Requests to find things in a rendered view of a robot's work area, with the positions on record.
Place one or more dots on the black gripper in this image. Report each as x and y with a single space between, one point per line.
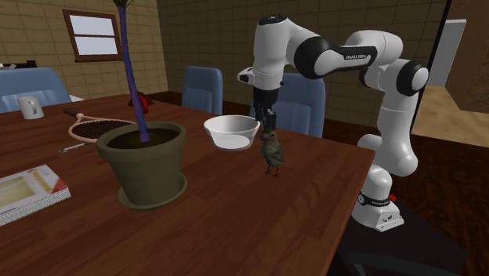
265 97

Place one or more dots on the brown bird figure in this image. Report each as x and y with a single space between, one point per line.
272 151

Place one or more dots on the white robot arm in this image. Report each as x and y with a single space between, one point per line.
393 126

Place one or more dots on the white bowl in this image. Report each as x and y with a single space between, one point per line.
231 132

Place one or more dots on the blue chair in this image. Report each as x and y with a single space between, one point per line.
32 88
302 107
202 90

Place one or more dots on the brown wooden table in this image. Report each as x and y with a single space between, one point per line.
237 214

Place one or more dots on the red and black round object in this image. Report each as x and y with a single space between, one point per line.
144 102

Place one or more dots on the potted plant with purple stem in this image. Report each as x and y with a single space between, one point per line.
147 168

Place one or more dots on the pink racket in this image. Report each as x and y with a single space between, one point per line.
97 128

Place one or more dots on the black robot stand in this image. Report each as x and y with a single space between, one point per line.
401 248

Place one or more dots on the brown framed window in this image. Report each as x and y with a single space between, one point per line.
94 35

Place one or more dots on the white door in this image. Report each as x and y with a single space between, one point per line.
447 51

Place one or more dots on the silver pen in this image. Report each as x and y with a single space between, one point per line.
74 147

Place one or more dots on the white mug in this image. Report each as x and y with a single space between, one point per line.
30 107

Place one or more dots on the white and red book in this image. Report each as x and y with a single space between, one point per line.
26 193

